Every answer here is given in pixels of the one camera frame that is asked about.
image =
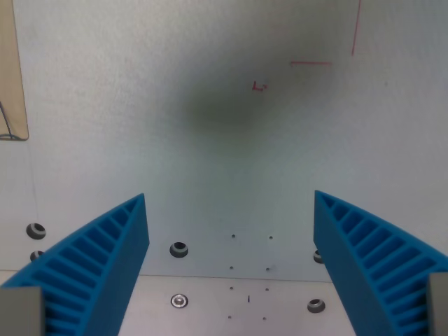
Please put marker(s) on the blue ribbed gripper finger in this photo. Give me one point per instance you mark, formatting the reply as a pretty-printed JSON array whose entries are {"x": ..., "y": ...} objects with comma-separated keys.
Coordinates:
[
  {"x": 101, "y": 259},
  {"x": 357, "y": 259}
]

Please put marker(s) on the silver flat-head screw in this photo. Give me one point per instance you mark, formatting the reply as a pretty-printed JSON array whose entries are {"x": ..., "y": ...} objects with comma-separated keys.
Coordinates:
[{"x": 179, "y": 301}]

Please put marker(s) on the wooden board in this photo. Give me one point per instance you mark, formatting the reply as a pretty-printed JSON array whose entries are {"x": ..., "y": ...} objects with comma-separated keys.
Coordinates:
[{"x": 12, "y": 70}]

